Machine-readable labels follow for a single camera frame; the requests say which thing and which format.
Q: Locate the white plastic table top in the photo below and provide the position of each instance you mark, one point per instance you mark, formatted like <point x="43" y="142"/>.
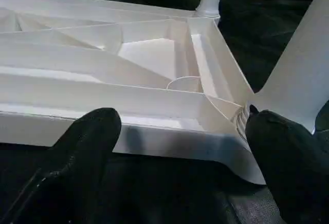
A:
<point x="77" y="64"/>

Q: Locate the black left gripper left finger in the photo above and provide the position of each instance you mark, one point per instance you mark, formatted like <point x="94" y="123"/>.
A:
<point x="67" y="172"/>

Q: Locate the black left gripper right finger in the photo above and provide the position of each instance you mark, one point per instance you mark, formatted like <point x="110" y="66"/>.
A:
<point x="298" y="172"/>

